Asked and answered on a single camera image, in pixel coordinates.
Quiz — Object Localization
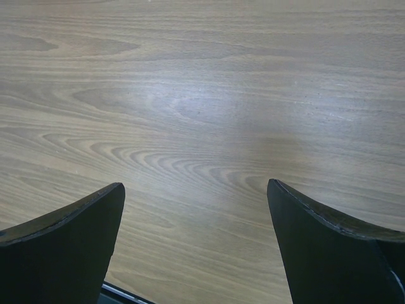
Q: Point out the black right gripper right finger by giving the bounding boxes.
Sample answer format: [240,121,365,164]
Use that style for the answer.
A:
[267,179,404,303]

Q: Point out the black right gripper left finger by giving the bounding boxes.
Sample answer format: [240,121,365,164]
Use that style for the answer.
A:
[1,182,125,303]

